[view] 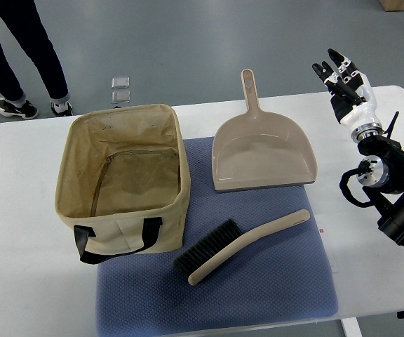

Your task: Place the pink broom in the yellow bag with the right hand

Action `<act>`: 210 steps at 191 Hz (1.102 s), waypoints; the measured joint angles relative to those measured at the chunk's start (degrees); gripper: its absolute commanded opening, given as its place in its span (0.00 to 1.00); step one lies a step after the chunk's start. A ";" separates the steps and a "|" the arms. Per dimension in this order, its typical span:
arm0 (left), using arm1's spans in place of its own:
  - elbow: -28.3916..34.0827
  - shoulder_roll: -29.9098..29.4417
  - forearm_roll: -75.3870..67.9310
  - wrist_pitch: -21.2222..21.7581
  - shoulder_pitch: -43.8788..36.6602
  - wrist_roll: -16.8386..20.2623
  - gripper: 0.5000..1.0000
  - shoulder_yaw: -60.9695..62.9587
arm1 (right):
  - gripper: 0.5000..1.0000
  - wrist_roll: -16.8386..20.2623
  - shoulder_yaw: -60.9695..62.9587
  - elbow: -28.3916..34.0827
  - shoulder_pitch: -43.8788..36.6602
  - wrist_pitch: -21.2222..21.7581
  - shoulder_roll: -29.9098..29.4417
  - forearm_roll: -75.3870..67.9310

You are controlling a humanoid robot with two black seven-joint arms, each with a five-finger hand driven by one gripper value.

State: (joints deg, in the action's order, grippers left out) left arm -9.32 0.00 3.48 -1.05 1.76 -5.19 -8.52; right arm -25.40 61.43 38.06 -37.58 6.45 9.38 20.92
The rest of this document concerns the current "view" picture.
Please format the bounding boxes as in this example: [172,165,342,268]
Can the person in dark trousers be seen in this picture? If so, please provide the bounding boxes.
[0,0,74,120]

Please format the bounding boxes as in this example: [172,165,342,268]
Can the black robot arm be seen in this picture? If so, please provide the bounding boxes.
[339,112,404,319]

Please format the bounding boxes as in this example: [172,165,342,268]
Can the brown cardboard box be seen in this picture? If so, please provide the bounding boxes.
[379,0,404,12]

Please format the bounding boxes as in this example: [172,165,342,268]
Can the beige fabric bag black handles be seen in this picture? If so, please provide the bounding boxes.
[55,104,191,264]

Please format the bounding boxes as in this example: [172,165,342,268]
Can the pink plastic dustpan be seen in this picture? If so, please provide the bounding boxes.
[212,69,318,192]

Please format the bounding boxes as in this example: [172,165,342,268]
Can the blue textured mat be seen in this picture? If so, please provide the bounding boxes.
[96,138,338,336]

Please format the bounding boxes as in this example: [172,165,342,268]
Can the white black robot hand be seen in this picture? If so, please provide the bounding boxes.
[312,48,383,143]

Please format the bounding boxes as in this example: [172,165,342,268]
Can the pink hand broom black bristles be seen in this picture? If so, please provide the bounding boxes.
[173,209,311,286]

